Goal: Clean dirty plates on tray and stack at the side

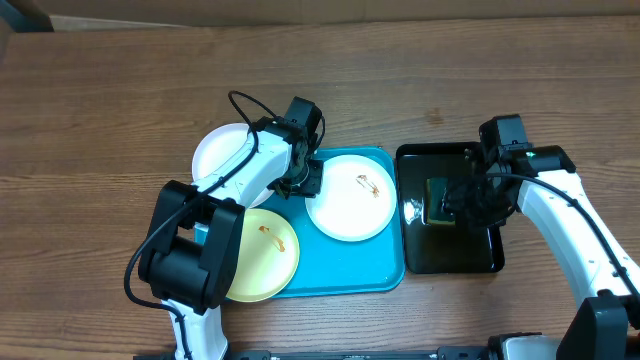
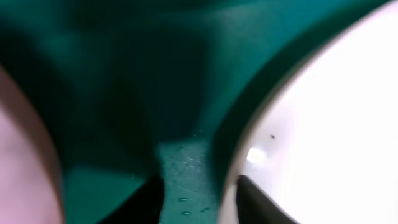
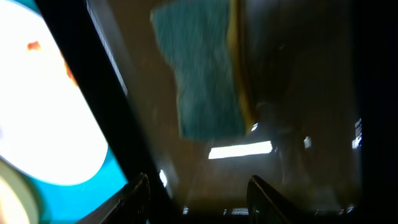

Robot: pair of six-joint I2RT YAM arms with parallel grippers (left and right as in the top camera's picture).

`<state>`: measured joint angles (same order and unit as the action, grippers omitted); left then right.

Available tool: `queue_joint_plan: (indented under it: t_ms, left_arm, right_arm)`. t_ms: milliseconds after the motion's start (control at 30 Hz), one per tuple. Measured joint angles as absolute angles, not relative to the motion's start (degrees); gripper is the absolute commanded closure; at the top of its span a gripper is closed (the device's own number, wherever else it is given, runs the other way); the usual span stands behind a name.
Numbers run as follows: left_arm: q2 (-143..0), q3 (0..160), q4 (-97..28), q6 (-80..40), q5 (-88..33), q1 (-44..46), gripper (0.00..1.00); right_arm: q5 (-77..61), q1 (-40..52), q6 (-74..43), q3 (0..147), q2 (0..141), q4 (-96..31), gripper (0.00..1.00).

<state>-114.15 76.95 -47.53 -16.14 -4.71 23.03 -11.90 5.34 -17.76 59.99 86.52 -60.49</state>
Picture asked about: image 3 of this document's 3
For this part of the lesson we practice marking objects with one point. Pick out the yellow plate with sauce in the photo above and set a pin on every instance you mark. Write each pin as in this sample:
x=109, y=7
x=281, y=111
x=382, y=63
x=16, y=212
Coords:
x=19, y=203

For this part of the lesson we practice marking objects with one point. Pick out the green and yellow sponge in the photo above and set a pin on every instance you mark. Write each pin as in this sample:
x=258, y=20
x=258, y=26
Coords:
x=199, y=40

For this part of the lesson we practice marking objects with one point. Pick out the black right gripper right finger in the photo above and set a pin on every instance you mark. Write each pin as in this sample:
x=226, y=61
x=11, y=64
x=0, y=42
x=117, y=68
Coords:
x=267, y=205

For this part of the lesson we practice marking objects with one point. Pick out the white plate with sauce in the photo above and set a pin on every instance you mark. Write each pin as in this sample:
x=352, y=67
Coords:
x=47, y=129

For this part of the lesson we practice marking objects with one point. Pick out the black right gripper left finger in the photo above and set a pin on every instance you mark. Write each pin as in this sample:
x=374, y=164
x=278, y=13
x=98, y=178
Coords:
x=130, y=205

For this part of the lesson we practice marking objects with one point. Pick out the teal plastic tray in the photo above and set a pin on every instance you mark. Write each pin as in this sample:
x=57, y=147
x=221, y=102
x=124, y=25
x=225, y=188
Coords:
x=69, y=203

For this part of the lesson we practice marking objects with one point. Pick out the black water tray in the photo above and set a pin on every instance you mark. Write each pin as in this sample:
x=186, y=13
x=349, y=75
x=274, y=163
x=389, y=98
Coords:
x=322, y=82

